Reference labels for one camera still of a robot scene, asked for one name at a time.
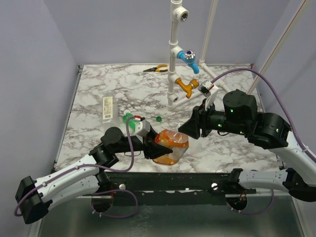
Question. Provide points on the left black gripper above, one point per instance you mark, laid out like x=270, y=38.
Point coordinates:
x=150, y=149

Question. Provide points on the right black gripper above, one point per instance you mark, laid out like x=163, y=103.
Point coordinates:
x=202, y=122

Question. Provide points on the orange label tea bottle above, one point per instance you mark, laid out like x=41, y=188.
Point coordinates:
x=176, y=141

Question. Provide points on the green plastic bottle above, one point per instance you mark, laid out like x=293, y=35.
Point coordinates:
x=131, y=123

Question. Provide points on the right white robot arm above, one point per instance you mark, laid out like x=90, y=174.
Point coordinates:
x=296, y=174

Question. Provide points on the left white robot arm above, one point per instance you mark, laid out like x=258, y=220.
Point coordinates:
x=87, y=176

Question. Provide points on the clear square water bottle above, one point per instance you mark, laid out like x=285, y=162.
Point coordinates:
x=109, y=108

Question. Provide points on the brass yellow faucet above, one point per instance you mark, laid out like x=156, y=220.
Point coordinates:
x=187, y=88

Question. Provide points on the blue plastic faucet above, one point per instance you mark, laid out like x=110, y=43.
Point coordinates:
x=188, y=56

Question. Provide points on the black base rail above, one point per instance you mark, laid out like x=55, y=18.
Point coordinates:
x=145, y=188

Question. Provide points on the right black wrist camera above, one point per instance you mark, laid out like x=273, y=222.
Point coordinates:
x=238, y=106

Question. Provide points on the yellow handled pliers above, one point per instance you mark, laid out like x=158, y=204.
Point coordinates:
x=162, y=68

